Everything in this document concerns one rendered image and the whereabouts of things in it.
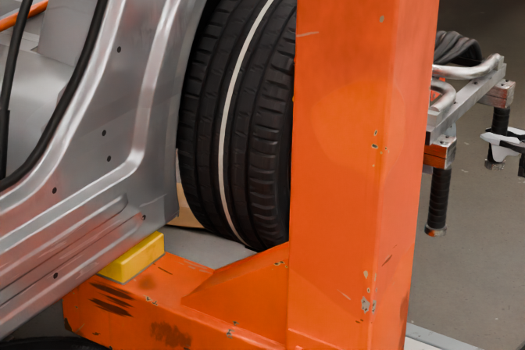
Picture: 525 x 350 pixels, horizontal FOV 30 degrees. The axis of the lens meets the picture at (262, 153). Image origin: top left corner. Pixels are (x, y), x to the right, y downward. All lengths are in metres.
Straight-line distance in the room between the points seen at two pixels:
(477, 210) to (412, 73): 2.19
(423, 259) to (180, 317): 1.59
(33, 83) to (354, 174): 0.73
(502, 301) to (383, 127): 1.78
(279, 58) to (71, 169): 0.47
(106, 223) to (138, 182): 0.10
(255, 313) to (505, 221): 1.95
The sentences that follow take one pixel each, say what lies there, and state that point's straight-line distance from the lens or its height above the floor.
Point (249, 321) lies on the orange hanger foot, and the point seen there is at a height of 0.70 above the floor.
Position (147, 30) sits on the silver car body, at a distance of 1.80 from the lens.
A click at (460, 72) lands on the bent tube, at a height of 1.01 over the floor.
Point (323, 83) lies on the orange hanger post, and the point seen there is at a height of 1.20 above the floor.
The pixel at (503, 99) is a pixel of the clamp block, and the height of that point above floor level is 0.92.
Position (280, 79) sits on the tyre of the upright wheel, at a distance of 1.89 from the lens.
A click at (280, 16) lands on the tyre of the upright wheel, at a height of 1.13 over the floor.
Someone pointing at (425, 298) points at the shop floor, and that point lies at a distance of 3.11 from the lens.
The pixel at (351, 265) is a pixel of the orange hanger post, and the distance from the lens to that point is 1.56.
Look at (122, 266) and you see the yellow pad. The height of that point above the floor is 0.72.
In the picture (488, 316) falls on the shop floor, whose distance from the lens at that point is 3.07.
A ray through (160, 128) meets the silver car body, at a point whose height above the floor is 0.96.
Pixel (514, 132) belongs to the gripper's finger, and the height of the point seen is 0.83.
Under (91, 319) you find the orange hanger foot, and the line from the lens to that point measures 2.01.
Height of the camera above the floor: 1.75
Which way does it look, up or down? 26 degrees down
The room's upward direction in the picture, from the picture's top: 1 degrees clockwise
